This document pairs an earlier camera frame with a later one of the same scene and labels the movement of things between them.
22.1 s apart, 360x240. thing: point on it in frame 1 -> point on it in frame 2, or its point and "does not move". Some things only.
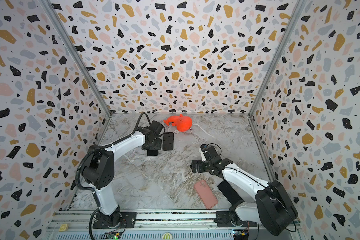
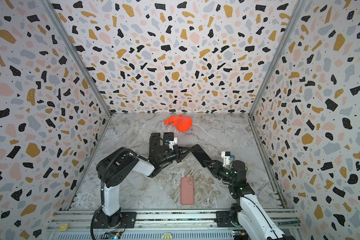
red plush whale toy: x=183 y=123 does not move
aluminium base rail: x=74 y=225 does not move
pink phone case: x=205 y=193 -> x=187 y=189
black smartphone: x=230 y=193 -> x=199 y=153
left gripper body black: x=157 y=145 -> x=169 y=157
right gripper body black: x=206 y=165 -> x=208 y=163
